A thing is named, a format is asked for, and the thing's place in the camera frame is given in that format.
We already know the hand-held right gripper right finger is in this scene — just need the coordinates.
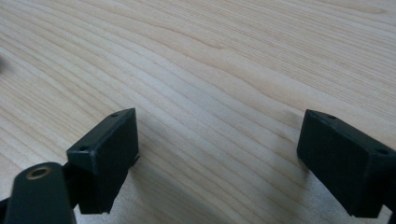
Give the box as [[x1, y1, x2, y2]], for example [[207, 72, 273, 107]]
[[296, 108, 396, 218]]

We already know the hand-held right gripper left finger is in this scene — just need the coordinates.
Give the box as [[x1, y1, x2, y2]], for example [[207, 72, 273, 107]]
[[65, 107, 140, 216]]

